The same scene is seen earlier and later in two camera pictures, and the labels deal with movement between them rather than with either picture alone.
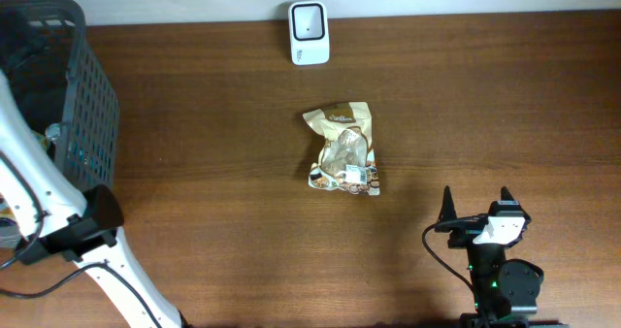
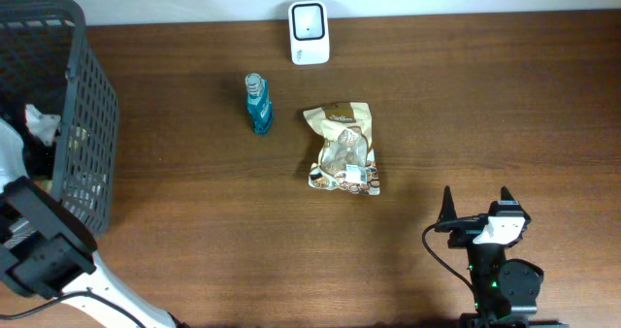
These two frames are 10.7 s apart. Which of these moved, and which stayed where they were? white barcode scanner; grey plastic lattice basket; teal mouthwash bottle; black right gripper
Moved: teal mouthwash bottle
Stayed: grey plastic lattice basket; white barcode scanner; black right gripper
